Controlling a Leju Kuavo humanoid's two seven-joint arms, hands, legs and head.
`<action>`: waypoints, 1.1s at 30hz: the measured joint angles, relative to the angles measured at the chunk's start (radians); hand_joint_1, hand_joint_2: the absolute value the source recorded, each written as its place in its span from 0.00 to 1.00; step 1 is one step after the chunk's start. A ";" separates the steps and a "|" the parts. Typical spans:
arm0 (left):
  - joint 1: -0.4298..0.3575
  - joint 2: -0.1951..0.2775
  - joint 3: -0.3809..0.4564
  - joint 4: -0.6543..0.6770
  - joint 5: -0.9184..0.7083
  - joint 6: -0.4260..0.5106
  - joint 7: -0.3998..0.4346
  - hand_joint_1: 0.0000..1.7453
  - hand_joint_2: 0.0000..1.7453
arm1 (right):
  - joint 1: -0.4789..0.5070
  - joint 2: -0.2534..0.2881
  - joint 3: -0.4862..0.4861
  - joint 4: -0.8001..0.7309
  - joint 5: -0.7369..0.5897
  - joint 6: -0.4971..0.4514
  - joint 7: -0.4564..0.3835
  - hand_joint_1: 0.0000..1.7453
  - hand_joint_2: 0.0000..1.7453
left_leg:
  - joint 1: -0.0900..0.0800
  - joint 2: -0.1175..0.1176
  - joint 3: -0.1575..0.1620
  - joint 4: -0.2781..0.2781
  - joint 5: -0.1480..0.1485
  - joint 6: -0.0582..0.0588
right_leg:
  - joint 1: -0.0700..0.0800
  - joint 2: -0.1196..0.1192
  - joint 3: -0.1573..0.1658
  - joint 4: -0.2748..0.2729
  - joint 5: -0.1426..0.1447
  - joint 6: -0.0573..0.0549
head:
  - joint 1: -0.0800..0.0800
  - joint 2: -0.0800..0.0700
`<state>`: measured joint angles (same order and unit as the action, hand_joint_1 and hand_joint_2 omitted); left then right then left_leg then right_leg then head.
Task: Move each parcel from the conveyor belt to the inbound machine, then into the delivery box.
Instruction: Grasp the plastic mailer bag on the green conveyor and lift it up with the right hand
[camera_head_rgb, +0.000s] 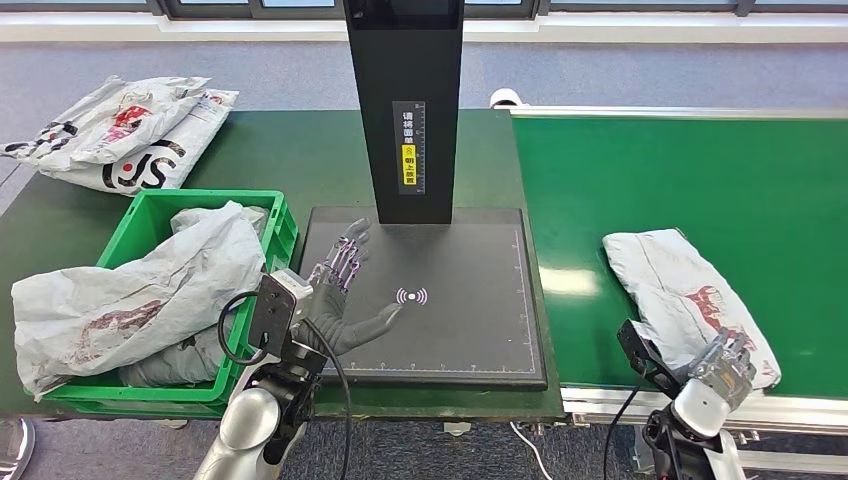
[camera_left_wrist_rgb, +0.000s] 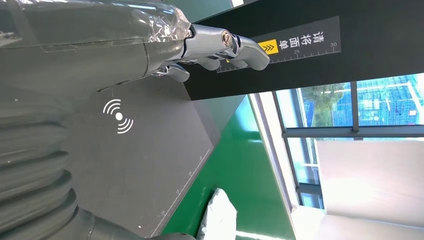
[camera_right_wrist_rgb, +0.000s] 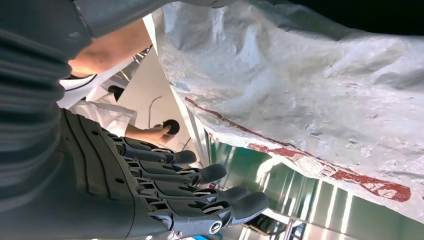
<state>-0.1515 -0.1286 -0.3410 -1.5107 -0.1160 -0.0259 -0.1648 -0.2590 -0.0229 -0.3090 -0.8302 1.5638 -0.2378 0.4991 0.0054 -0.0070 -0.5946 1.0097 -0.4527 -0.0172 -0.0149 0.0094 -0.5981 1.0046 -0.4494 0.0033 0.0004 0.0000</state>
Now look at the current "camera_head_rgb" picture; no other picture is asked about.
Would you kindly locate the white parcel bag black letters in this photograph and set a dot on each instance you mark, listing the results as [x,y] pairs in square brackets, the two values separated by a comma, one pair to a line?
[172,159]

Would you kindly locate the green plastic crate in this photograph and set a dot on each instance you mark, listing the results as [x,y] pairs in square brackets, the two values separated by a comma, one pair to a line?
[152,212]

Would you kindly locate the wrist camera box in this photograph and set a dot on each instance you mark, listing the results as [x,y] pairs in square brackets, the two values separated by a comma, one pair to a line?
[639,344]
[275,311]

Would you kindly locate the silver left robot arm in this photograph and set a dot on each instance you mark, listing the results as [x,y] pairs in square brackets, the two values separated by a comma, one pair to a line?
[248,420]

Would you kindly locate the white parcel bag red print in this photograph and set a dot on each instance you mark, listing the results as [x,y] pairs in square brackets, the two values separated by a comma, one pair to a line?
[112,126]

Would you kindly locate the black scanner column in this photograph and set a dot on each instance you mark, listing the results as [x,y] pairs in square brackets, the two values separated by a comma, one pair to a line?
[407,66]

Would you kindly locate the shiny grey curved object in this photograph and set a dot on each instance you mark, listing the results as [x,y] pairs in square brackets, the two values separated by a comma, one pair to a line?
[13,447]

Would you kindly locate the black scanner base plate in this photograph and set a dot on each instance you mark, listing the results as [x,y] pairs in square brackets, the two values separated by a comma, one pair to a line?
[464,318]

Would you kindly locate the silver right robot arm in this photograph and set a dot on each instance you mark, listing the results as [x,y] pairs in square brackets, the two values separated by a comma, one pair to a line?
[696,411]

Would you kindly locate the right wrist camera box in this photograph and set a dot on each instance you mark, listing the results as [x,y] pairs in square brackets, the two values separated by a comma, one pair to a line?
[639,344]

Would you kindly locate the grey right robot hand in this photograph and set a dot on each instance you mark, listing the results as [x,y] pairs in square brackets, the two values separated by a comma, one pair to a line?
[725,371]

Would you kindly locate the white bracket under table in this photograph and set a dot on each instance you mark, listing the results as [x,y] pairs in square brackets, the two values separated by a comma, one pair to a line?
[457,429]

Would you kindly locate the green conveyor belt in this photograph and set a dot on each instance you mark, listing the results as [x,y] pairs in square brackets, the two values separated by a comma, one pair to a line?
[662,185]

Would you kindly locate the grey parcel bag red print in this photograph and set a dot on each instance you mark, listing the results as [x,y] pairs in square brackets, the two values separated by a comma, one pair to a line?
[669,278]

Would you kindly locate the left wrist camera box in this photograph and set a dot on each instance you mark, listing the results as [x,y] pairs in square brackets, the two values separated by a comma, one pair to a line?
[275,311]

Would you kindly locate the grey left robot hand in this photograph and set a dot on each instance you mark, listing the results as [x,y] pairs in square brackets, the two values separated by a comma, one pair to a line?
[331,318]

